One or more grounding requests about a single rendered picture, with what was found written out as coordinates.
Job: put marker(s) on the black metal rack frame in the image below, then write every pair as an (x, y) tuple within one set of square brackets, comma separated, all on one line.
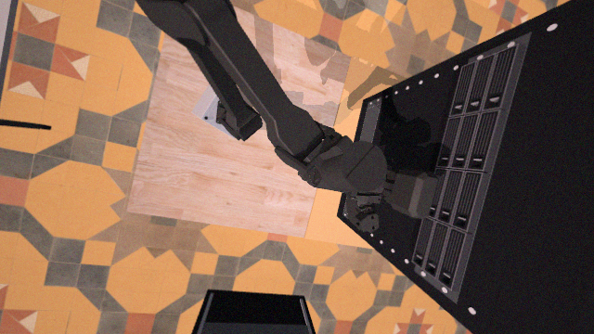
[(530, 267)]

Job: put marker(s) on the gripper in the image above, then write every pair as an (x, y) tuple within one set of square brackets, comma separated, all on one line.
[(413, 191)]

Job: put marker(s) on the tan flat board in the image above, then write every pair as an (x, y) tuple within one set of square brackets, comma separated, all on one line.
[(363, 80)]

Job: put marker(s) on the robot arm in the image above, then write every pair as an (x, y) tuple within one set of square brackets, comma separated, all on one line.
[(228, 60)]

